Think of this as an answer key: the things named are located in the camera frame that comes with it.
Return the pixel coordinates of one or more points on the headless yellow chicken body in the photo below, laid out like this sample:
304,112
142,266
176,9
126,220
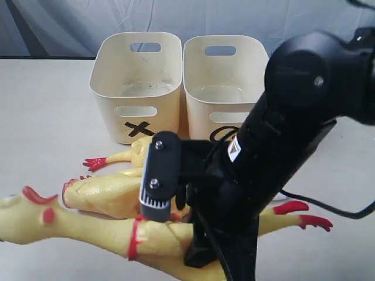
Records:
115,195

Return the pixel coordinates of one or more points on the cream bin marked X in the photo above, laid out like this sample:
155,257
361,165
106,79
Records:
136,79

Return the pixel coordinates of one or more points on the cream bin marked O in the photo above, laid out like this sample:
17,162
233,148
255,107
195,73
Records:
223,78

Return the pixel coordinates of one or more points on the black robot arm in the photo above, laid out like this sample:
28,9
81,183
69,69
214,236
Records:
310,81

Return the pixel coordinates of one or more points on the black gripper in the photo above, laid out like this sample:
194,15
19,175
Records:
222,196

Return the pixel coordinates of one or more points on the large whole rubber chicken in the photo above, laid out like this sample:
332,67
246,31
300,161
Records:
28,217

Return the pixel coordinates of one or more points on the whole yellow rubber chicken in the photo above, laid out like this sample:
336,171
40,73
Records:
136,155

